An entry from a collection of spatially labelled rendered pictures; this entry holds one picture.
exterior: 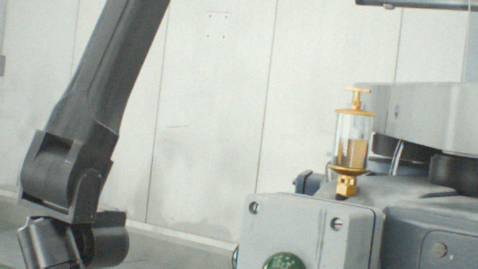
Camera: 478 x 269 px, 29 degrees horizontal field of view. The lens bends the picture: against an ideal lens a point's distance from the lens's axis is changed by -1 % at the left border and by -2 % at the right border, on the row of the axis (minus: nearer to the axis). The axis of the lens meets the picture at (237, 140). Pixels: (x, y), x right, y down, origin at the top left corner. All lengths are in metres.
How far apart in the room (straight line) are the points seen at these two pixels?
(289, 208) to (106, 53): 0.44
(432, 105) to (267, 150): 6.09
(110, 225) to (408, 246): 0.50
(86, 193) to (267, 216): 0.40
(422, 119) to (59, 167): 0.37
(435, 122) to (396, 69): 5.64
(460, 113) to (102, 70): 0.41
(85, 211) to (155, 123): 6.52
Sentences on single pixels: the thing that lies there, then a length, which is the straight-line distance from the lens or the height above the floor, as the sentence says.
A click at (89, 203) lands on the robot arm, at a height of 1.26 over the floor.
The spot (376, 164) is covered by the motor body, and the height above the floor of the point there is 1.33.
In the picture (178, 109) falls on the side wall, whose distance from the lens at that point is 7.32.
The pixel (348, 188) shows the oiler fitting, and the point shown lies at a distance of 0.64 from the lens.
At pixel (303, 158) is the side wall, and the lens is 6.67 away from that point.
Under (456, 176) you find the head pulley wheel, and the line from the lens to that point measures 0.69.
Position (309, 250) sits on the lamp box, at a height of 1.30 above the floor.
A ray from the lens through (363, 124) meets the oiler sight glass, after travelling 0.63.
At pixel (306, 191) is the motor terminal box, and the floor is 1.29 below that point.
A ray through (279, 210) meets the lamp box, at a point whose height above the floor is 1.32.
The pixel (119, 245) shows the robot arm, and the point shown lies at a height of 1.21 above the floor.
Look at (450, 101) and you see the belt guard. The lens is 0.71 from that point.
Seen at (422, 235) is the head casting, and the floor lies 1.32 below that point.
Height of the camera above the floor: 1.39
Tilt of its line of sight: 3 degrees down
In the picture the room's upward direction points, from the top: 6 degrees clockwise
